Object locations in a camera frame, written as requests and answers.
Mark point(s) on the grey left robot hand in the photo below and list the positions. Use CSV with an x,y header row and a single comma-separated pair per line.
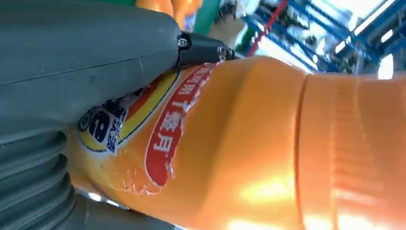
x,y
79,57

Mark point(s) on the orange drink bottle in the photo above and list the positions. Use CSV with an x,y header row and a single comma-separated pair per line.
x,y
158,8
253,143

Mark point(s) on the green table mat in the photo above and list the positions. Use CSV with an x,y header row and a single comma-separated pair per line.
x,y
206,14

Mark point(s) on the brown cardboard box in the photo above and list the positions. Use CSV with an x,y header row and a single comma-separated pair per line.
x,y
223,33

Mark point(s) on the blue metal rack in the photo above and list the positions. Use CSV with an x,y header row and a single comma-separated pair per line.
x,y
333,35

